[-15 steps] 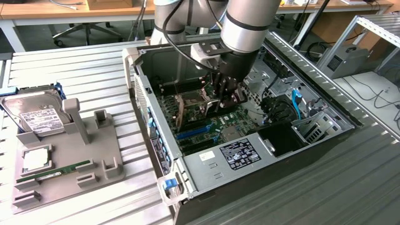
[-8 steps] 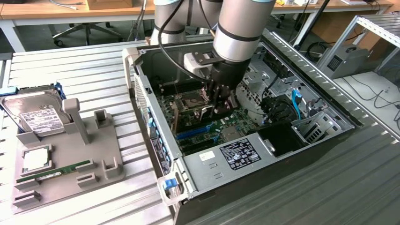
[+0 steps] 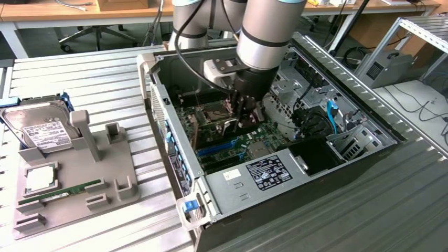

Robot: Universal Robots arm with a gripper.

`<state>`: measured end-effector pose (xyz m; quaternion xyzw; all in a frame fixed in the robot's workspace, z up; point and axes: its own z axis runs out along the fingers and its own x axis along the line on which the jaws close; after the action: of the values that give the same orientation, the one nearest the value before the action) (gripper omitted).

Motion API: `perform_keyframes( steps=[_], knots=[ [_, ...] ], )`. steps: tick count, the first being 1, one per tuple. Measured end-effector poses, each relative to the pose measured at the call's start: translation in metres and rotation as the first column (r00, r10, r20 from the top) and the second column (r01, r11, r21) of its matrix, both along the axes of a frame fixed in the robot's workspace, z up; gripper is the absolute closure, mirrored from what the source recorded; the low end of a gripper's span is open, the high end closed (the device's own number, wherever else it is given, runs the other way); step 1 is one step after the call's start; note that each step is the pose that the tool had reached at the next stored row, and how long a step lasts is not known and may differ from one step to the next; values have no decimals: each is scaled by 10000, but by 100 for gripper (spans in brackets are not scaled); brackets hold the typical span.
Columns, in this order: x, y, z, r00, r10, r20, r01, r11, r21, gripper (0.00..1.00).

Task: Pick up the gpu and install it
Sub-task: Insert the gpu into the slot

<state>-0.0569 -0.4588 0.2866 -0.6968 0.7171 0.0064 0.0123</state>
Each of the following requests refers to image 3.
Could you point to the black tripod leg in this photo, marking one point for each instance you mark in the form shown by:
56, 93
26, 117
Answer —
349, 23

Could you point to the wooden desk white frame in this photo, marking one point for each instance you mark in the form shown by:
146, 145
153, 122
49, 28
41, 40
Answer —
52, 11
332, 10

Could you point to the blue case latch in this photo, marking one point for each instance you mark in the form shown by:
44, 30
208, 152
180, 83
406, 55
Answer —
190, 205

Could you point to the green motherboard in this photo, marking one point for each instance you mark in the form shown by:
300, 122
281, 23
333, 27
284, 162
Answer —
265, 134

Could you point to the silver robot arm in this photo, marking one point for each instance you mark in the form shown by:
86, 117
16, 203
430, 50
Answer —
265, 31

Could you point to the grey office chair base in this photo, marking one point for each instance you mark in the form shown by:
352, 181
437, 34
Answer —
98, 32

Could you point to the small cardboard box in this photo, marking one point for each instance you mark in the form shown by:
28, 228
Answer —
122, 5

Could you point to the grey power supply unit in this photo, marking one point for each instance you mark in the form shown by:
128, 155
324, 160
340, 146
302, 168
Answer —
237, 194

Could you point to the CPU chip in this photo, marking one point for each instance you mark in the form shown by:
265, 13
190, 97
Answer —
40, 179

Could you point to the long PCIe expansion slot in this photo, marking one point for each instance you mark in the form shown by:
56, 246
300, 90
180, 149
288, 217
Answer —
214, 149

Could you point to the aluminium profile frame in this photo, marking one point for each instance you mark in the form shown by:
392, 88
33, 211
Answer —
384, 44

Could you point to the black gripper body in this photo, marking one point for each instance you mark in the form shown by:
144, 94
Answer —
254, 84

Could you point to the open grey PC case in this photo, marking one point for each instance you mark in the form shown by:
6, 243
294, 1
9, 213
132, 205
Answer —
168, 71

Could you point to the grey metal disk bay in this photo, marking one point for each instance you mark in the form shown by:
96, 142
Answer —
290, 86

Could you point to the blue disk caddy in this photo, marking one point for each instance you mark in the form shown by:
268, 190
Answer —
68, 102

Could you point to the green RAM stick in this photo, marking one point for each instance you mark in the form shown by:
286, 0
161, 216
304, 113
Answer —
74, 188

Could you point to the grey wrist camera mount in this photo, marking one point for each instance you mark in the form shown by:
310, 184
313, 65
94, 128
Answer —
216, 72

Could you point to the grey computer tower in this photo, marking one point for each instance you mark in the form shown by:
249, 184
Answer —
394, 68

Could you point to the perforated metal bracket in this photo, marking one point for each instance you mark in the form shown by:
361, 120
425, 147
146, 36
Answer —
349, 147

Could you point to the grey printed parts rack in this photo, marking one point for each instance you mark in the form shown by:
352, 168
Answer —
69, 215

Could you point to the graphics card with black cooler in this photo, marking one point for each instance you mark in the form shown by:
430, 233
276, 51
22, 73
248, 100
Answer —
194, 135

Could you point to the silver hard disk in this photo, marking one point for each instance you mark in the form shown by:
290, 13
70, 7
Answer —
41, 123

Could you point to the CPU socket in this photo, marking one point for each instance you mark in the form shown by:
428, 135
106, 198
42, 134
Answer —
213, 114

